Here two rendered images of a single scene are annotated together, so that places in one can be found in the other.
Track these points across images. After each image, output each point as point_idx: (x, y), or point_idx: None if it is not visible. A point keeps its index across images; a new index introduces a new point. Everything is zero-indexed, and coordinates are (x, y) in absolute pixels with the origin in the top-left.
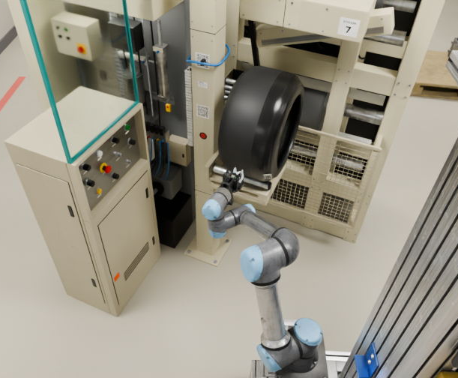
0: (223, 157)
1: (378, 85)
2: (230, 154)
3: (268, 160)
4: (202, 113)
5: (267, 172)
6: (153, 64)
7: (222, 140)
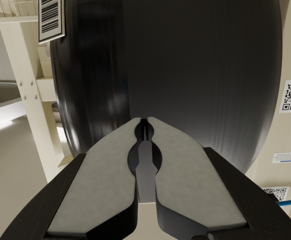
0: (264, 69)
1: (54, 88)
2: (224, 112)
3: (66, 117)
4: None
5: (58, 41)
6: None
7: (255, 148)
